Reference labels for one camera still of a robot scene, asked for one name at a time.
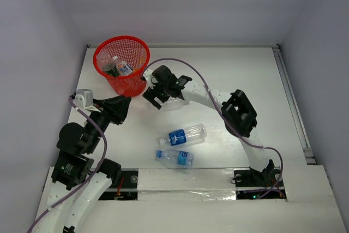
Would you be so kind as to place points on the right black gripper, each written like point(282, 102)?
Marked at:
point(150, 94)

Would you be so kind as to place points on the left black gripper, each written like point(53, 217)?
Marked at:
point(110, 112)

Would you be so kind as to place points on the large clear plastic bottle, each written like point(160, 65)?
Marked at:
point(172, 104)

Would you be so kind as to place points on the white label clear bottle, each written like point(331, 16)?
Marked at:
point(123, 67)

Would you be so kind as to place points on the green label clear bottle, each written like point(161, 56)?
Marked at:
point(106, 64)

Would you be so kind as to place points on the blue label large bottle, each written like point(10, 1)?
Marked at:
point(184, 136)

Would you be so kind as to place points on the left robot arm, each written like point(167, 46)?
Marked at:
point(82, 172)

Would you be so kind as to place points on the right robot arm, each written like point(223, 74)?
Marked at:
point(234, 108)

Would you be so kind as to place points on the red mesh plastic bin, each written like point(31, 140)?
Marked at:
point(136, 53)

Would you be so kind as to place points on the blue cap small bottle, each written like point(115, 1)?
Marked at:
point(175, 158)

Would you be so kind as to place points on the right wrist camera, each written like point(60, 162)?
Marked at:
point(149, 78)

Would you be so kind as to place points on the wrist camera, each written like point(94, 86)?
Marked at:
point(83, 99)
point(149, 78)

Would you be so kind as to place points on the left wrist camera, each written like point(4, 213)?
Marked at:
point(83, 99)

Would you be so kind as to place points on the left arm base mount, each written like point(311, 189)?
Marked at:
point(124, 189)

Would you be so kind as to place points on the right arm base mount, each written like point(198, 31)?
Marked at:
point(249, 188)

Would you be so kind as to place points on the aluminium rail right edge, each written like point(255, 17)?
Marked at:
point(297, 119)

